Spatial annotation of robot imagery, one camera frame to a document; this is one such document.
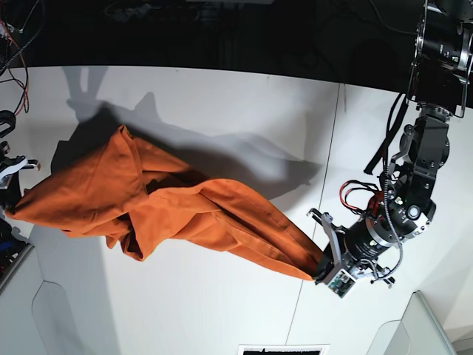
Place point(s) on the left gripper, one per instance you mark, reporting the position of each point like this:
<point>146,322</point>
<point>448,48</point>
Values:
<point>358,248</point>

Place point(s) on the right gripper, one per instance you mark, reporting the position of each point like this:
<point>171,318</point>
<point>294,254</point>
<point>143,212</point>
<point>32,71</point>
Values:
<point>10,167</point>

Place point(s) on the orange t-shirt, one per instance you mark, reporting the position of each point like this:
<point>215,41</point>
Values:
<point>137,195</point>

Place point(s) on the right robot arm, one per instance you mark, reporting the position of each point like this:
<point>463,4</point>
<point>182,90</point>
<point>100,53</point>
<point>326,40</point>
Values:
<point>21,24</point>

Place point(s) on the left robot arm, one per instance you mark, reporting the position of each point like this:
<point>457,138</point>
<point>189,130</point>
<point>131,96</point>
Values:
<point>415,147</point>

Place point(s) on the black and white marker card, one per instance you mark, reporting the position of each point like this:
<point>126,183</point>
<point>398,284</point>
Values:
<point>283,349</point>

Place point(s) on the clear plastic bin left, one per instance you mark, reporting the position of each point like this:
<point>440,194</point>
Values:
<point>36,316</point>

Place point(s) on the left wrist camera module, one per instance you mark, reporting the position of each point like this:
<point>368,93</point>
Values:
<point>340,282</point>

